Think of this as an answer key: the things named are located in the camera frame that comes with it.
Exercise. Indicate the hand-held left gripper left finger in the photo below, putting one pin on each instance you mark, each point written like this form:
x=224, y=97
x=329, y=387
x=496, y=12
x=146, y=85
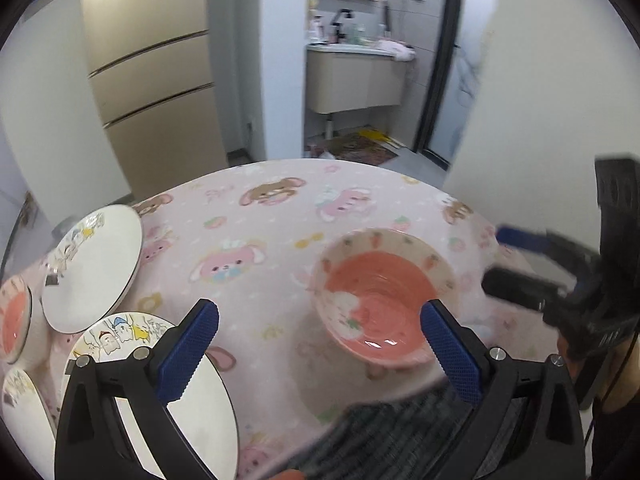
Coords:
x=190, y=350

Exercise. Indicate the pink cartoon print tablecloth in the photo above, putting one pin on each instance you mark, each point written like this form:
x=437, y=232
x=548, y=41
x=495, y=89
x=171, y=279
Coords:
x=260, y=240

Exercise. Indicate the yellow slippers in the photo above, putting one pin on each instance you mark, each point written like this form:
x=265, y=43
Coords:
x=377, y=137

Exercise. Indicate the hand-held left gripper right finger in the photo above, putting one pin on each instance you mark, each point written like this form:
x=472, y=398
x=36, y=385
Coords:
x=450, y=355

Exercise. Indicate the toiletry bottles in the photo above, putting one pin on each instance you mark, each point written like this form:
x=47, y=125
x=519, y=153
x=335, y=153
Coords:
x=317, y=27

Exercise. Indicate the white cartoon print plate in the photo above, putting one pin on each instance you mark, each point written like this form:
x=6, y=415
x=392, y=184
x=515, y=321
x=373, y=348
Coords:
x=92, y=270
x=22, y=410
x=210, y=410

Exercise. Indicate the pink cloth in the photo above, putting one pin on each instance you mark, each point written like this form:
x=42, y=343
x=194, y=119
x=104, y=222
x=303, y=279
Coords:
x=395, y=49

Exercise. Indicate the patterned bath mat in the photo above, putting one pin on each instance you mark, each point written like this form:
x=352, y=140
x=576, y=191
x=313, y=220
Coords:
x=360, y=149

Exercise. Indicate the beige vanity cabinet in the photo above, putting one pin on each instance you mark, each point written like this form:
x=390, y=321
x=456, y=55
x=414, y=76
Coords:
x=355, y=80

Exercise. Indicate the beige refrigerator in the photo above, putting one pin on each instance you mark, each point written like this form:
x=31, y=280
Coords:
x=150, y=75

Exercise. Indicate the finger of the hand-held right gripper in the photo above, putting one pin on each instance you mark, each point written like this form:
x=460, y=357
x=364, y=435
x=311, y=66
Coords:
x=520, y=287
x=522, y=239

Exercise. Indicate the person's right forearm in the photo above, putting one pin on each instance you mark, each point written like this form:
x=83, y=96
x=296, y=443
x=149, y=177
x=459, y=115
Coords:
x=622, y=380

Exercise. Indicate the white ribbed pink bowl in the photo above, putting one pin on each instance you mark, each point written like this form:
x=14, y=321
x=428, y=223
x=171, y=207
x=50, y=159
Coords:
x=15, y=320

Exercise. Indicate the striped grey clothing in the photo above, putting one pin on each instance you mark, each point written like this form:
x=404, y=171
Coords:
x=390, y=440

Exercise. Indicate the pink carrot print bowl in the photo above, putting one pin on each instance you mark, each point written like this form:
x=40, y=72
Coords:
x=380, y=300

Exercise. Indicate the black door frame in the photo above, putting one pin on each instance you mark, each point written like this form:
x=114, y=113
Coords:
x=442, y=60

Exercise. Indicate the black faucet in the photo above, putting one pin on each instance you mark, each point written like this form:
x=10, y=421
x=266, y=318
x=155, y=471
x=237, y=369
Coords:
x=342, y=22

